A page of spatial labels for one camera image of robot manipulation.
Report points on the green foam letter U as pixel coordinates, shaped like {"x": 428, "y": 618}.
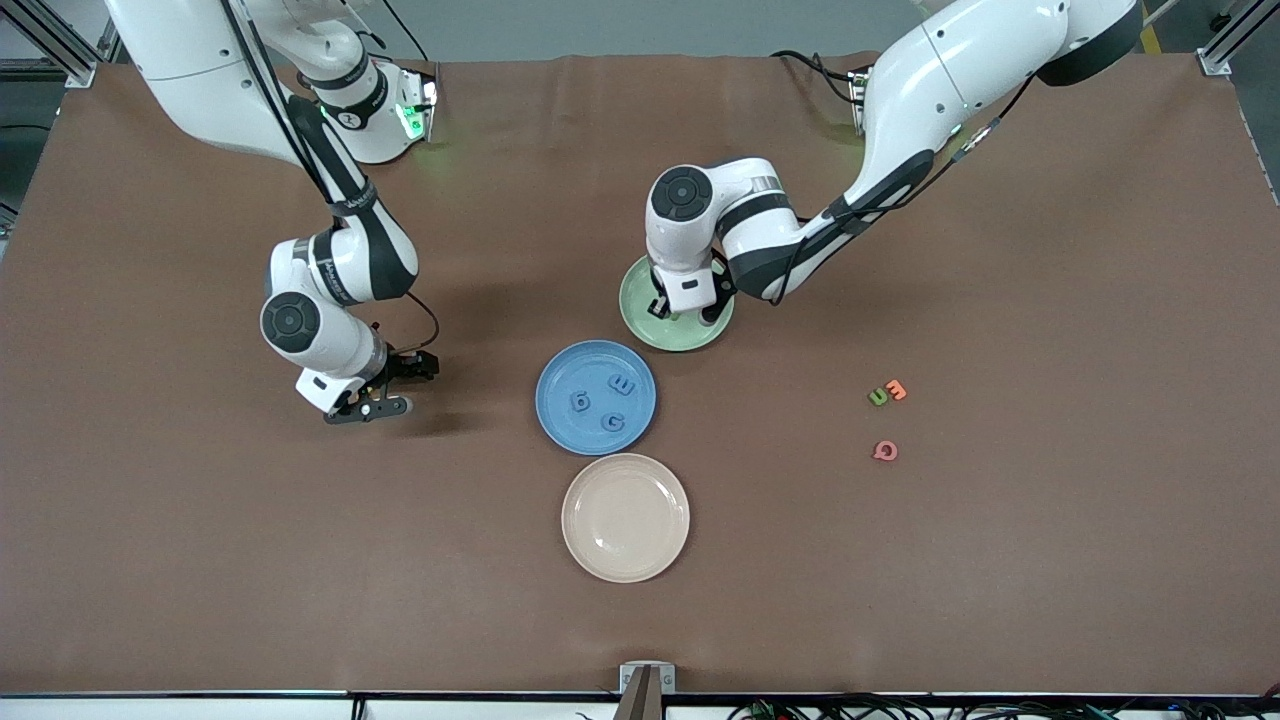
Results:
{"x": 873, "y": 400}

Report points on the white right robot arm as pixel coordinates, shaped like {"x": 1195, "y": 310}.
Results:
{"x": 190, "y": 50}

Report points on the blue foam letter E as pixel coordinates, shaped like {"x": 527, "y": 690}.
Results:
{"x": 623, "y": 384}

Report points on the white table edge rail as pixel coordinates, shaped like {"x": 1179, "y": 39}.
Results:
{"x": 200, "y": 710}

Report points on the aluminium frame post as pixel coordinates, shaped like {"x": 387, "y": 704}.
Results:
{"x": 78, "y": 72}
{"x": 1215, "y": 62}

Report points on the green plate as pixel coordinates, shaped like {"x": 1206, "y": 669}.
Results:
{"x": 690, "y": 335}

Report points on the blue plate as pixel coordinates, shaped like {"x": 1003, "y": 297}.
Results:
{"x": 570, "y": 370}

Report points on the blue foam digit six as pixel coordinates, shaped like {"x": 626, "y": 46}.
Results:
{"x": 574, "y": 402}

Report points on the grey metal mount bracket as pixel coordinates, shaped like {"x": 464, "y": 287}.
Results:
{"x": 647, "y": 678}

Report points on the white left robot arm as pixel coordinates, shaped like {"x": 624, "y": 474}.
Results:
{"x": 950, "y": 70}

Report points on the pink foam letter Q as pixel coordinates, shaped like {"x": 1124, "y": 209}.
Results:
{"x": 876, "y": 451}

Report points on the beige plate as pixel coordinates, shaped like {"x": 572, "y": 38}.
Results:
{"x": 625, "y": 518}

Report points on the orange foam letter E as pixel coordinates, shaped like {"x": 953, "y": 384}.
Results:
{"x": 896, "y": 389}

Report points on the blue foam letter G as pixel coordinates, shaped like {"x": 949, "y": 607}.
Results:
{"x": 604, "y": 422}

